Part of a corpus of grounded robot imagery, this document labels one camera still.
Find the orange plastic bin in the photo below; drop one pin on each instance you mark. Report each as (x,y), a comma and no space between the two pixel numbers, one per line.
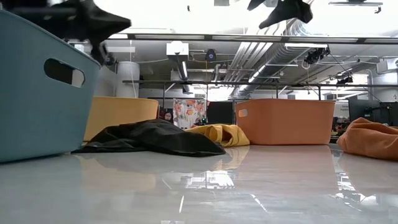
(286,124)

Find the black overhead frame bar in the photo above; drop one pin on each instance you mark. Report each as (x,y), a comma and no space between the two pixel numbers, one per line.
(217,38)

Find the black wide monitor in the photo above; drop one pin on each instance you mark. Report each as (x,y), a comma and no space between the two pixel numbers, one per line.
(370,112)

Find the blue-grey plastic bin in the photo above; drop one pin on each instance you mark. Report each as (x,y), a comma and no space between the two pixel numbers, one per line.
(37,124)

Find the white ceiling box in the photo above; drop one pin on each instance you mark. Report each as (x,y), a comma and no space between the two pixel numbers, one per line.
(177,49)

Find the black ceiling camera cluster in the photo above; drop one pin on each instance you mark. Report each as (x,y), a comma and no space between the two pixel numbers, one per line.
(315,55)

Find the black metal rack rail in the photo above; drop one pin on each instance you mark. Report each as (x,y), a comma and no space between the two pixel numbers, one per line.
(174,82)

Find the yellow plastic bin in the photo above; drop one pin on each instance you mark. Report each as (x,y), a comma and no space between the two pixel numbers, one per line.
(124,109)

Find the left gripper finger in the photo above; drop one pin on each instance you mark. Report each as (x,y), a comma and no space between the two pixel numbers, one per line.
(99,51)

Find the person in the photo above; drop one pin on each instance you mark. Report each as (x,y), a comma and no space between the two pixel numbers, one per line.
(168,116)

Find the orange cloth napkin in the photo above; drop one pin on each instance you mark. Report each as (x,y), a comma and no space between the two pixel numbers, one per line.
(370,140)

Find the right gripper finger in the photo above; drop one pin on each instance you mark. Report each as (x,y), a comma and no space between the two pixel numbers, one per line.
(256,3)
(275,18)

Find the floral poster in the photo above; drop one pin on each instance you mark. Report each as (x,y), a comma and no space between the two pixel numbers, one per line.
(188,112)

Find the white cylindrical column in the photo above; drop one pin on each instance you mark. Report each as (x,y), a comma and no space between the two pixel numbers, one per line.
(127,79)

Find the yellow cloth napkin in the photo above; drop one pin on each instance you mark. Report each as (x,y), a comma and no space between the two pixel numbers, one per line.
(230,135)

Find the black round ceiling camera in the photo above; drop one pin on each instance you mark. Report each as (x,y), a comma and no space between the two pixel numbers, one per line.
(111,59)
(211,55)

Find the black cloth napkin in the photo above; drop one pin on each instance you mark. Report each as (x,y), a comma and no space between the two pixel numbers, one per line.
(161,140)

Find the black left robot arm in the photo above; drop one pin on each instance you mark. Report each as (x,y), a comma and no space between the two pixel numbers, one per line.
(31,11)

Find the silver ceiling ducts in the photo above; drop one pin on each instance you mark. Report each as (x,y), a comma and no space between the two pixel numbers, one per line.
(273,53)

